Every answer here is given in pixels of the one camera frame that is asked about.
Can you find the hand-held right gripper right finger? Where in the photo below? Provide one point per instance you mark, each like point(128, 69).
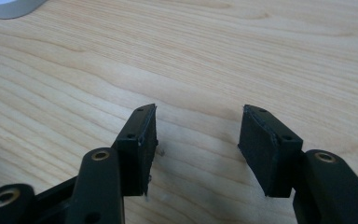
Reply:
point(267, 155)

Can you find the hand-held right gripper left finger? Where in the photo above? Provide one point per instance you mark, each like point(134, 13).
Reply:
point(135, 155)

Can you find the grey rounded plate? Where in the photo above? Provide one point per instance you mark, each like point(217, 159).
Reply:
point(9, 7)

